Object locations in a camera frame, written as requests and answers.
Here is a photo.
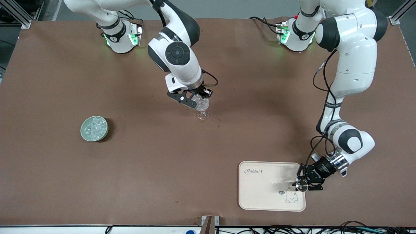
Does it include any black cable bundle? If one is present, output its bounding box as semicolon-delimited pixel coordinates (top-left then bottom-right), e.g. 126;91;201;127
214;221;416;234

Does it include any clear ice cubes heap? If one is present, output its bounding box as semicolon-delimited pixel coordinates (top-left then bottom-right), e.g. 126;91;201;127
83;118;107;137

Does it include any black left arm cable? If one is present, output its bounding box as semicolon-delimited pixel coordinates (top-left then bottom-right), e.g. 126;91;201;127
305;49;339;169

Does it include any brown camera mount post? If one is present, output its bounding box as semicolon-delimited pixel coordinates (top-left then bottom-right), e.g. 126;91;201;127
202;216;215;234

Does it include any white table edge rail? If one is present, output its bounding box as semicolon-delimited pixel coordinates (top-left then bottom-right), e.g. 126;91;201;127
0;224;416;234

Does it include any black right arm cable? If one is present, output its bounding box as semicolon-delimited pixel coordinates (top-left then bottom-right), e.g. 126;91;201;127
201;69;219;88

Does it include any brown table cover sheet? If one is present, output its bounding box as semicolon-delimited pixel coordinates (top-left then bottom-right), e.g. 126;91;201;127
0;17;416;227

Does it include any black right base cable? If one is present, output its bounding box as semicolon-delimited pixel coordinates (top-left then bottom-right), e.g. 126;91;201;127
96;9;144;31

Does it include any silver metal jigger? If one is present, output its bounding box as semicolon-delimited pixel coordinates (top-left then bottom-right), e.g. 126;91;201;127
288;180;308;192

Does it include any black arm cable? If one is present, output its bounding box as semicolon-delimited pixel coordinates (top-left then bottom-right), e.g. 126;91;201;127
305;49;339;169
201;69;219;88

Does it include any black base cable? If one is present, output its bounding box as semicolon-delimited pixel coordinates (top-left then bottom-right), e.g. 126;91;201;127
96;9;144;31
250;16;280;34

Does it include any aluminium frame post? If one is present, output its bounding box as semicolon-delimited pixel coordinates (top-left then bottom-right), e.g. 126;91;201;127
389;0;416;25
0;0;32;29

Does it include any grey metal clamp bracket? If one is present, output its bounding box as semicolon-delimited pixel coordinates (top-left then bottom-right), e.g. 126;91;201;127
201;215;220;226

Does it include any clear wine glass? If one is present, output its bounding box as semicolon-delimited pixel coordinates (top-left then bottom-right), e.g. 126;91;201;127
194;96;210;120

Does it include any cream rabbit print tray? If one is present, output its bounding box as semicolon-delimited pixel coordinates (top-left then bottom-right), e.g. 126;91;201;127
238;161;306;212

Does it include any black left base cable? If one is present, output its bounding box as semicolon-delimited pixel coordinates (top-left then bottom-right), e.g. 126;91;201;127
250;16;280;34

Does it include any green round bowl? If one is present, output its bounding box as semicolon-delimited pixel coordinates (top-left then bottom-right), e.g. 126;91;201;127
80;116;109;142

